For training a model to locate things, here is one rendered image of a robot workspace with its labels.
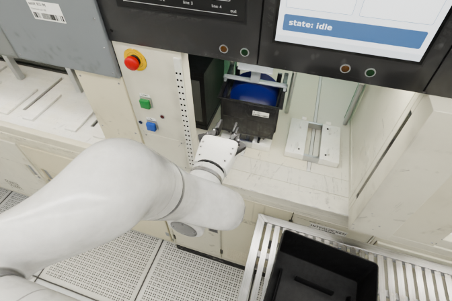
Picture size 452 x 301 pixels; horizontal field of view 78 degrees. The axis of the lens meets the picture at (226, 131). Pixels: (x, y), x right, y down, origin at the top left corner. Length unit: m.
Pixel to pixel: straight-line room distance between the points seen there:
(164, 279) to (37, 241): 1.61
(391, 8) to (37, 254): 0.61
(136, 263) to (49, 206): 1.68
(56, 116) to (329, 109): 1.30
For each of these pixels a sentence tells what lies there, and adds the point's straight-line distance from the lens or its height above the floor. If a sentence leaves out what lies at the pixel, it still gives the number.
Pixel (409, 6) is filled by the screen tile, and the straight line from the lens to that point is 0.62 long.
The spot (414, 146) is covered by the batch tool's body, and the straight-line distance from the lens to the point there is 0.75.
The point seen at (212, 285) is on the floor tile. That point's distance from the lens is 1.83.
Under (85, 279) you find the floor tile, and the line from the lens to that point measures 2.01.
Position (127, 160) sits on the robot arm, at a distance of 0.29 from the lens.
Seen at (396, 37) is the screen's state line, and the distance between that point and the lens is 0.64.
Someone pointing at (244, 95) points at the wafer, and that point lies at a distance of 1.12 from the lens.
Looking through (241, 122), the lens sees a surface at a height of 1.01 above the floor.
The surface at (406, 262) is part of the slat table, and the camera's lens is 1.23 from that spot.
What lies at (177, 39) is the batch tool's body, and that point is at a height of 1.44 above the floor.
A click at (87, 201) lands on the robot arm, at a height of 1.56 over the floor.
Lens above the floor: 1.77
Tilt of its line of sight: 46 degrees down
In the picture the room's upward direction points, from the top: straight up
